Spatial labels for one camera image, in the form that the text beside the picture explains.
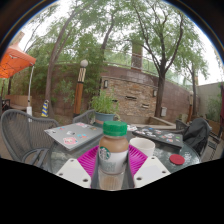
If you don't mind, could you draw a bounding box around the white cup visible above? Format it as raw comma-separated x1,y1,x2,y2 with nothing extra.
128,137,156,158

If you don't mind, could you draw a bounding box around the yellow and blue striped cone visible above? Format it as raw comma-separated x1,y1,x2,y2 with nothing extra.
40,99,50,118

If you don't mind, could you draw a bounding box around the black laptop with stickers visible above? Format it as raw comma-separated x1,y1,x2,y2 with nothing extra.
132,125,184,149

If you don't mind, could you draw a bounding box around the flat round red coaster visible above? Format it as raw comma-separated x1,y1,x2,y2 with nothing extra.
169,153,186,166

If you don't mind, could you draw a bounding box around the orange canopy with white pole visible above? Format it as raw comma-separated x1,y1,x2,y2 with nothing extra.
0,44,37,117

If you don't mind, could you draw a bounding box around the tall slim-trunk tree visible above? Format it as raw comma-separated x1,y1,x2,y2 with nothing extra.
31,1,108,118

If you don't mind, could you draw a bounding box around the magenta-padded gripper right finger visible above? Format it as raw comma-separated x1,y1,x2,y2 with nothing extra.
125,144,172,190

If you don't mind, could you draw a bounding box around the small thin tree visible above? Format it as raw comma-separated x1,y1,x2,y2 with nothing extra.
181,49,209,118

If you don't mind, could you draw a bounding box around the green plant in teal pot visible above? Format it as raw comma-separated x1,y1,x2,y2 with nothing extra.
89,91,120,125

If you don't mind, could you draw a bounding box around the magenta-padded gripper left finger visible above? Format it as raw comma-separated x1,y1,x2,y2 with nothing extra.
55,145,101,190

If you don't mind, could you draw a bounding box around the large dark-trunk tree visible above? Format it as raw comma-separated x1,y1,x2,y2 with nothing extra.
126,0,201,118

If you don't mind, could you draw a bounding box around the striped lamp post with globe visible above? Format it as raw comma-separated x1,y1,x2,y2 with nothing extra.
73,59,90,118

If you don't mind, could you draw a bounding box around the silver laptop with stickers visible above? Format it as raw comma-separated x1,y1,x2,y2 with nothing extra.
44,122,104,152

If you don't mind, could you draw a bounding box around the green-capped coffee drink bottle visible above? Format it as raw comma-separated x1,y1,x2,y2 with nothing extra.
97,120,130,192

